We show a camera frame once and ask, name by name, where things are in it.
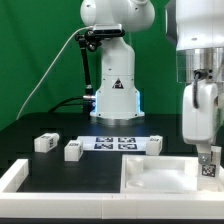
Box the white camera cable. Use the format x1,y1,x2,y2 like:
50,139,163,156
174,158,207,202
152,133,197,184
15,25,94,121

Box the white U-shaped obstacle fence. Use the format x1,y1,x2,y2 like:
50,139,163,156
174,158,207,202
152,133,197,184
0,159,224,219

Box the grey camera on mount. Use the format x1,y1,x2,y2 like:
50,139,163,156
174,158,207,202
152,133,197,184
93,24,122,35

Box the black cables at base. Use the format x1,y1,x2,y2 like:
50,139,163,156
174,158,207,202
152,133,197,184
48,96,86,114

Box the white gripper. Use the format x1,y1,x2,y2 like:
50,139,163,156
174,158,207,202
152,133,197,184
182,81,218,165

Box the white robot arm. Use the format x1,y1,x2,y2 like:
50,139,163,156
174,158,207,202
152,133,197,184
80,0,224,165

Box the white square tabletop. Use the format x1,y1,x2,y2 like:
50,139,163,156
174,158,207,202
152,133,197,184
120,155,224,194

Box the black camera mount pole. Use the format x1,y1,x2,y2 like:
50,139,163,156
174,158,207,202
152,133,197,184
75,29,125,113

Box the AprilTag marker sheet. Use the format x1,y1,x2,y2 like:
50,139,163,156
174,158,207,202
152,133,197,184
78,136,148,151

